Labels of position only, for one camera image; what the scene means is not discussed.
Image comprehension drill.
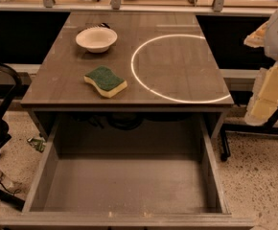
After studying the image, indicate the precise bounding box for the green and yellow sponge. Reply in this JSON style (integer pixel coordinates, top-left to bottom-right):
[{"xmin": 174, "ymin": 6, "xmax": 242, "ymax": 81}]
[{"xmin": 84, "ymin": 66, "xmax": 127, "ymax": 98}]

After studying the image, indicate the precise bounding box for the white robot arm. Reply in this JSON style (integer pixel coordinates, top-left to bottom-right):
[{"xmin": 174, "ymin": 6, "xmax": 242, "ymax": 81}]
[{"xmin": 243, "ymin": 9, "xmax": 278, "ymax": 127}]

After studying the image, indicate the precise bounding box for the dark rxbar chocolate wrapper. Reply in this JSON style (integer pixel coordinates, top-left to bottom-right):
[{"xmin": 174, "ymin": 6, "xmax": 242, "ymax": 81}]
[{"xmin": 86, "ymin": 23, "xmax": 111, "ymax": 29}]

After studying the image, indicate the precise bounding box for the black stand with wheels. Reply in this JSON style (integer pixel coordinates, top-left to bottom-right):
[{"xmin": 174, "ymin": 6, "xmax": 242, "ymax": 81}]
[{"xmin": 220, "ymin": 108, "xmax": 278, "ymax": 161}]

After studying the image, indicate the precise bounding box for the open grey drawer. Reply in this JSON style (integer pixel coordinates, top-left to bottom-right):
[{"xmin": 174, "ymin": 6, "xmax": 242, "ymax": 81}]
[{"xmin": 0, "ymin": 114, "xmax": 253, "ymax": 230}]

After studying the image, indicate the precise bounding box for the white ceramic bowl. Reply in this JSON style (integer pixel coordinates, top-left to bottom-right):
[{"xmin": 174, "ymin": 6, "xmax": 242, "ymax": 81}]
[{"xmin": 76, "ymin": 27, "xmax": 118, "ymax": 54}]

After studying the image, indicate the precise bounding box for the green wrapper on floor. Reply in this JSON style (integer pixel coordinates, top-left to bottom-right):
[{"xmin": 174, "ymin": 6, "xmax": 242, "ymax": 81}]
[{"xmin": 27, "ymin": 137, "xmax": 46, "ymax": 152}]

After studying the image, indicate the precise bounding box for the clear plastic bottle on floor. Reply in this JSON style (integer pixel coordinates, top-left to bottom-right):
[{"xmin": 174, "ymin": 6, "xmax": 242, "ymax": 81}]
[{"xmin": 0, "ymin": 170, "xmax": 21, "ymax": 194}]

